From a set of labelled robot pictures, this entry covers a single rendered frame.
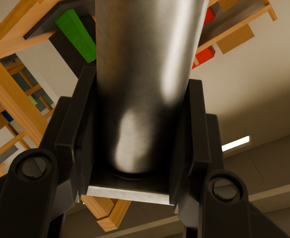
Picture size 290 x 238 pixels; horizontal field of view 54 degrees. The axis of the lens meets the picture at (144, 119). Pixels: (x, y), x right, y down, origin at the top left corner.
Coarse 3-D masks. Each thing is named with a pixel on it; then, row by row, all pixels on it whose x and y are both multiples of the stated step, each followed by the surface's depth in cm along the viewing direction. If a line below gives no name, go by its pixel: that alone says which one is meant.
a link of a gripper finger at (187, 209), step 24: (192, 96) 10; (192, 120) 9; (216, 120) 10; (192, 144) 8; (216, 144) 10; (192, 168) 8; (216, 168) 9; (192, 192) 8; (192, 216) 9; (264, 216) 8
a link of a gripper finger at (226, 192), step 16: (208, 176) 8; (224, 176) 8; (208, 192) 8; (224, 192) 8; (240, 192) 8; (208, 208) 7; (224, 208) 7; (240, 208) 7; (208, 224) 7; (224, 224) 7; (240, 224) 7
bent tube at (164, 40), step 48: (96, 0) 7; (144, 0) 6; (192, 0) 6; (96, 48) 8; (144, 48) 7; (192, 48) 8; (144, 96) 8; (144, 144) 10; (96, 192) 11; (144, 192) 11
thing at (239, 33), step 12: (216, 0) 478; (228, 0) 479; (264, 0) 456; (264, 12) 464; (204, 24) 506; (240, 24) 479; (216, 36) 500; (228, 36) 504; (240, 36) 499; (252, 36) 494; (204, 48) 520; (228, 48) 512; (204, 60) 536
